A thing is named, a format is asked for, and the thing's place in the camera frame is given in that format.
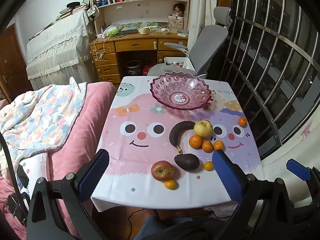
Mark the cartoon printed tablecloth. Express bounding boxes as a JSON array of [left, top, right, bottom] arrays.
[[90, 76, 265, 210]]

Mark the floral cloth bag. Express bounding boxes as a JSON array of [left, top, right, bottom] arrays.
[[86, 5, 100, 20]]

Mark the white lace covered piano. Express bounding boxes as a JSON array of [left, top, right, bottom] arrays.
[[26, 11, 97, 90]]

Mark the black flat device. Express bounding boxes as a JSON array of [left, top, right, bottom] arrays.
[[15, 164, 30, 188]]

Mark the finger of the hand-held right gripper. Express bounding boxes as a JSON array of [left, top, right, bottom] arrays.
[[286, 158, 316, 182]]

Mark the black floor cable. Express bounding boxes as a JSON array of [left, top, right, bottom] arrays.
[[128, 208, 143, 240]]

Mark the white storage box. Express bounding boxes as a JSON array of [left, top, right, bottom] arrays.
[[164, 56, 192, 69]]

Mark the stack of books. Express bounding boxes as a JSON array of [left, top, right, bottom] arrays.
[[55, 2, 88, 20]]

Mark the brown wooden door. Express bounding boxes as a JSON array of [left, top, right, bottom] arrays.
[[0, 25, 33, 100]]

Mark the floral fleece blanket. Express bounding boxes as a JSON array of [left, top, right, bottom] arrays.
[[0, 77, 88, 178]]

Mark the white patterned box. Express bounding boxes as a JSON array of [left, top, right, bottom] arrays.
[[168, 17, 185, 30]]

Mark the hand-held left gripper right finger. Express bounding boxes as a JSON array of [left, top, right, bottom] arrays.
[[212, 149, 300, 240]]

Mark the red bag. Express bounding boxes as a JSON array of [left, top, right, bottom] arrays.
[[142, 64, 156, 75]]

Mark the dark overripe banana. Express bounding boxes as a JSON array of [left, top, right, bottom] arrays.
[[169, 121, 196, 155]]

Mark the dark avocado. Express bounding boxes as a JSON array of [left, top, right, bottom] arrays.
[[174, 153, 200, 172]]

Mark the metal window grille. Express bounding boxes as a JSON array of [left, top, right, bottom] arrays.
[[217, 0, 320, 160]]

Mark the wooden desk with drawers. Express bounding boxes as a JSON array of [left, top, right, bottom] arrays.
[[89, 31, 189, 84]]

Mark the pink plastic bowl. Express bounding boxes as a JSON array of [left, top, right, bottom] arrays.
[[149, 72, 211, 111]]

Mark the doll with brown hair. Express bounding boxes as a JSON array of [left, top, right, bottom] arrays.
[[172, 3, 185, 19]]

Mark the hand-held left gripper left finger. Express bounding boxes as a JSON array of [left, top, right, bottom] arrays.
[[26, 149, 110, 240]]

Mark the wooden bookshelf hutch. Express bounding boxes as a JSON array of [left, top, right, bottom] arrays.
[[90, 0, 191, 30]]

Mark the grey office chair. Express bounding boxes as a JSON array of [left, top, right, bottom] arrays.
[[147, 6, 233, 79]]

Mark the yellow pear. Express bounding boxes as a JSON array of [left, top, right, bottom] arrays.
[[194, 120, 213, 138]]

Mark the white curtain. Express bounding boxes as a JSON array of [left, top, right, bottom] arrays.
[[189, 0, 218, 43]]

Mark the white charger cable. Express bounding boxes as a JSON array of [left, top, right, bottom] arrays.
[[93, 34, 108, 62]]

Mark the black pot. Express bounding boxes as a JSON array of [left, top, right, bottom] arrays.
[[126, 60, 143, 75]]

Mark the red apple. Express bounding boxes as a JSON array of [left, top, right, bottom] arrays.
[[151, 160, 175, 181]]

